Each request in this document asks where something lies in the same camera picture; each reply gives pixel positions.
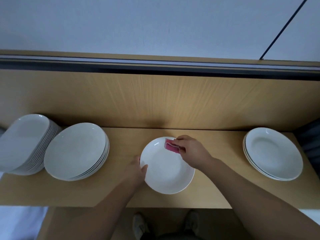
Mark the pile of white round plates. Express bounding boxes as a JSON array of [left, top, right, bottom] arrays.
[[44, 122, 110, 181]]

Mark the white bed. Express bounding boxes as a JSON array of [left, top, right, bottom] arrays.
[[0, 172, 48, 240]]

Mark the person's right forearm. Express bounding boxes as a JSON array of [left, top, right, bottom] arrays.
[[202, 157, 320, 240]]

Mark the stack of white round plates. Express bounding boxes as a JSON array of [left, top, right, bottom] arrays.
[[242, 127, 304, 181]]

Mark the grey curtain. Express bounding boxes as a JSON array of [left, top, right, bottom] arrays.
[[295, 117, 320, 178]]

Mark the black wall rail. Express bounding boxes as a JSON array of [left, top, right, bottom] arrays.
[[0, 56, 320, 80]]

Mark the person's right hand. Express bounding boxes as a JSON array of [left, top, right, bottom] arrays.
[[167, 135, 216, 171]]

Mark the person's left forearm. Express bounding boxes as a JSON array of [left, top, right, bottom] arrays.
[[55, 180, 146, 240]]

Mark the person's left hand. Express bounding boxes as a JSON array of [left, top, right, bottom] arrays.
[[122, 156, 149, 191]]

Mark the white glossy round plate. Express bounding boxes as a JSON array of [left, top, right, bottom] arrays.
[[139, 137, 196, 194]]

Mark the pile of white oblong plates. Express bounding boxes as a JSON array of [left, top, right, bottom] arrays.
[[0, 114, 62, 176]]

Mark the pink cleaning cloth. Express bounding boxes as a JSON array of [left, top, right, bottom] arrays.
[[164, 139, 185, 154]]

